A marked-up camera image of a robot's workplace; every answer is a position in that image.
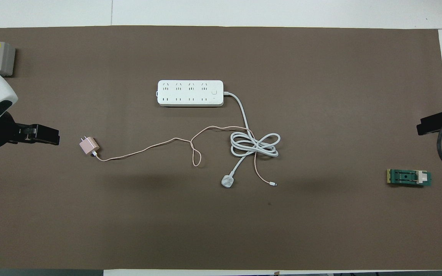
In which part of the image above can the white power strip cord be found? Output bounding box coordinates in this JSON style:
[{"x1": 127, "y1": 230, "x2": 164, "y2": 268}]
[{"x1": 221, "y1": 91, "x2": 282, "y2": 189}]

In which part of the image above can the green board on yellow sponge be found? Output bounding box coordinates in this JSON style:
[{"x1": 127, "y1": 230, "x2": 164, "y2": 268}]
[{"x1": 387, "y1": 168, "x2": 433, "y2": 188}]

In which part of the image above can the pink charger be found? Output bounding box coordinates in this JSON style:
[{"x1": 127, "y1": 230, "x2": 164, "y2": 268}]
[{"x1": 79, "y1": 135, "x2": 101, "y2": 157}]

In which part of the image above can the white power strip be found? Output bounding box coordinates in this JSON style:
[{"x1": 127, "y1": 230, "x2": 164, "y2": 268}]
[{"x1": 157, "y1": 80, "x2": 224, "y2": 107}]

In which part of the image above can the brown table mat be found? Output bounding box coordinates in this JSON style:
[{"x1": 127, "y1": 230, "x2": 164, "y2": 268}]
[{"x1": 0, "y1": 26, "x2": 442, "y2": 271}]

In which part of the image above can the pink charging cable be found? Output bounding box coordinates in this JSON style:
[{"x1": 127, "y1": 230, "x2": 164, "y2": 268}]
[{"x1": 94, "y1": 126, "x2": 278, "y2": 187}]

